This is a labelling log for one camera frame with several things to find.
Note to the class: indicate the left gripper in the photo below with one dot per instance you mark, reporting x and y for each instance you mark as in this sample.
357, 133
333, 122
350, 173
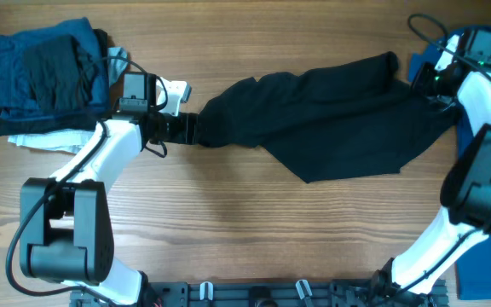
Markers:
187, 133

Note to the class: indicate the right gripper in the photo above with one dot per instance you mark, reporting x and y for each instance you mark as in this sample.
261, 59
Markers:
421, 84

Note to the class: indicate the black polo shirt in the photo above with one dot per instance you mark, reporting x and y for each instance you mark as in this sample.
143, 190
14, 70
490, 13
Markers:
353, 120

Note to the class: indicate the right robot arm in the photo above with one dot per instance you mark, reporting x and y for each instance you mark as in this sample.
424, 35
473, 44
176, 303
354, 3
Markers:
460, 234

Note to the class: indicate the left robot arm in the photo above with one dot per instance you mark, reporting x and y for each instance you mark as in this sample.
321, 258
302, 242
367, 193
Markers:
65, 234

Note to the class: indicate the folded white garment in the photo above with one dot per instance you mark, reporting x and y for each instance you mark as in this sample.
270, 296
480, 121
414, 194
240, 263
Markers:
69, 140

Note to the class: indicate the folded black garment on top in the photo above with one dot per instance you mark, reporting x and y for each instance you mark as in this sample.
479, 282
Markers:
60, 74

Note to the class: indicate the folded black garment underneath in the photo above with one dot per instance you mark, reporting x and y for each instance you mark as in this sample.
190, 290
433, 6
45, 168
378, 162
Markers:
82, 120

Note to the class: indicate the folded blue garment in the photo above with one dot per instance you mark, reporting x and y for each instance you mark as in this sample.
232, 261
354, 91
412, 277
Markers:
17, 103

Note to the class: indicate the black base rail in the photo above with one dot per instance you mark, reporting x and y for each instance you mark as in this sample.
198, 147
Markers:
336, 293

